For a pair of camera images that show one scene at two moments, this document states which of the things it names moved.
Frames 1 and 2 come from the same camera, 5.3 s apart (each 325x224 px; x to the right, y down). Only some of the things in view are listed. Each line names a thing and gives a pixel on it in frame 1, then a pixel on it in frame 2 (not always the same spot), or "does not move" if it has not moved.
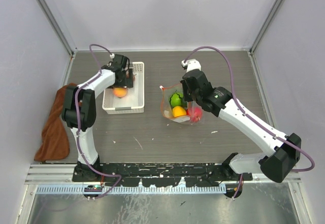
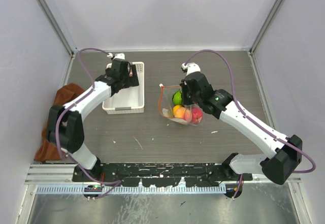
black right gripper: [187, 97] does not move
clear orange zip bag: [175, 109] does not move
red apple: [196, 114] does not move
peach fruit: [120, 92] -> [183, 113]
